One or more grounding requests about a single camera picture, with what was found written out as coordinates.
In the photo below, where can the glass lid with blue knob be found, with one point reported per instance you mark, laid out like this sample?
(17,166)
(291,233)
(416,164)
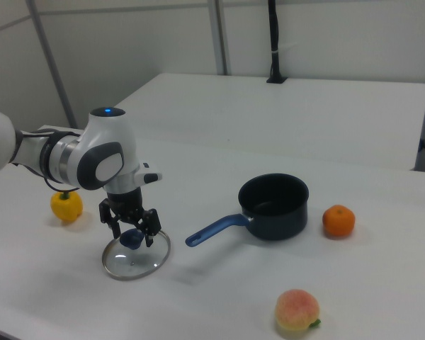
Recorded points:
(131,239)

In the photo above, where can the grey metal partition post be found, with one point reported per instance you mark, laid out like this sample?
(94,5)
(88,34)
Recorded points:
(220,35)
(55,67)

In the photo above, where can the dark blue saucepan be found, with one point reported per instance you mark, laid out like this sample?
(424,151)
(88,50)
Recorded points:
(280,223)

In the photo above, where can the pink yellow peach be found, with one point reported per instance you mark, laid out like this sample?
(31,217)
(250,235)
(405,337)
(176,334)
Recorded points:
(295,310)

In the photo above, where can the yellow bell pepper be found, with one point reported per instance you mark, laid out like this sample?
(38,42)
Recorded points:
(67,209)

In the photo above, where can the black pole with white band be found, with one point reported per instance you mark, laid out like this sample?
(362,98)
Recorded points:
(273,35)

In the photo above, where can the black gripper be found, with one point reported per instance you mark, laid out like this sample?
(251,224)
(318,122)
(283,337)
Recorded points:
(125,209)

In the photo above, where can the orange mandarin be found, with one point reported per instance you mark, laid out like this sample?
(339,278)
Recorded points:
(338,221)

